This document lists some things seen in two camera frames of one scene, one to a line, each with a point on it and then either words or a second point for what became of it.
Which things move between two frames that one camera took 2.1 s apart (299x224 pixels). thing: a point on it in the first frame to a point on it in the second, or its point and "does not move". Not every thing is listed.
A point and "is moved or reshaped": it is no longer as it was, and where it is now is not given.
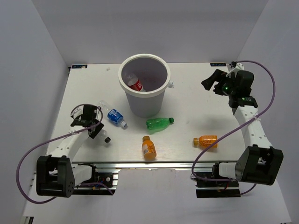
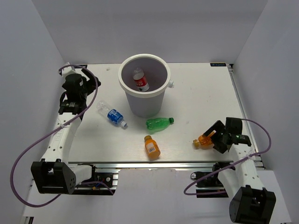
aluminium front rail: [153, 165] does not move
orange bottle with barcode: [148, 148] is moved or reshaped
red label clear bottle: [133, 83] to [140, 80]
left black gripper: [98, 128] to [91, 83]
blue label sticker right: [217, 64] does not move
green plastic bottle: [156, 125] does not move
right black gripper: [218, 76] to [218, 126]
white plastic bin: [145, 78] does not move
